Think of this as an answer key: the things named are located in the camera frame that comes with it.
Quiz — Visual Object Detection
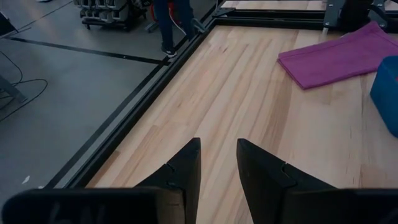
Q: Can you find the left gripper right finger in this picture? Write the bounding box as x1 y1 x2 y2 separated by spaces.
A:
236 138 398 224

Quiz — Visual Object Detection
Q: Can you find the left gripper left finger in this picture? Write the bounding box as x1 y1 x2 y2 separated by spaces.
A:
1 137 202 224

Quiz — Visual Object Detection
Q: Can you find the blue tupperware container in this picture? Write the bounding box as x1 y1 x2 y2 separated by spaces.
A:
369 55 398 138

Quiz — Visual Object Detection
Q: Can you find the purple cloth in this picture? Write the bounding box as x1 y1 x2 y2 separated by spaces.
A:
277 21 398 90

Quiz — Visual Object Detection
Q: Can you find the person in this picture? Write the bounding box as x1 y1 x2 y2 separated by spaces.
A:
153 0 196 58

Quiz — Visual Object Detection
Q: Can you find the grey equipment cart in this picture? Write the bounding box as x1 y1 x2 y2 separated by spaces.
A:
72 0 147 32

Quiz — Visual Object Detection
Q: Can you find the grey table leg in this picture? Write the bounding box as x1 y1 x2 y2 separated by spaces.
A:
0 74 28 104

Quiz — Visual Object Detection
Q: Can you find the black aluminium table frame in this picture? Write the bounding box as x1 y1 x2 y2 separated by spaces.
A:
45 6 398 190

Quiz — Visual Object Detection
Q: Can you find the white floor cable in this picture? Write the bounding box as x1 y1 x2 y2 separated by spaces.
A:
169 5 188 35

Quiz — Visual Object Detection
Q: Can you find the thin black floor cable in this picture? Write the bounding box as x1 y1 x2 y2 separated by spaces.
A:
0 50 49 123

